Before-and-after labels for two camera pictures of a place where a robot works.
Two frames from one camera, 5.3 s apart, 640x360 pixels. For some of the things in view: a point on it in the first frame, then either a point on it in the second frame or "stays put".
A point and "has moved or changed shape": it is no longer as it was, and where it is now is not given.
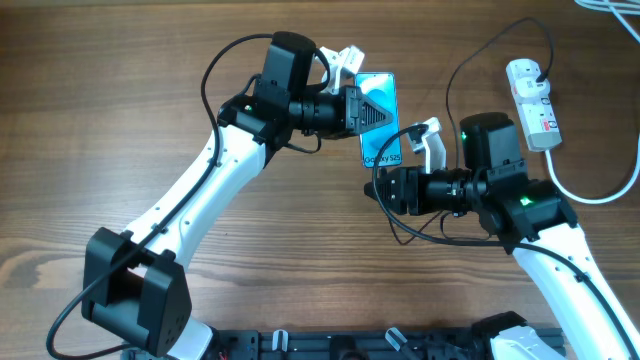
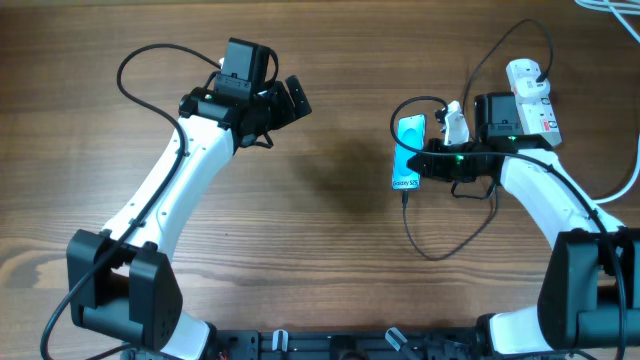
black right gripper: x=404 y=177 to x=434 y=168
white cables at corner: x=618 y=7 stays put
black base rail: x=255 y=344 stays put
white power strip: x=537 y=117 stays put
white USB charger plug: x=527 y=86 stays put
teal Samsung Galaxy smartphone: x=382 y=88 has moved or changed shape
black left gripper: x=349 y=102 to x=286 y=112
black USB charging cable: x=541 y=22 to x=464 y=108
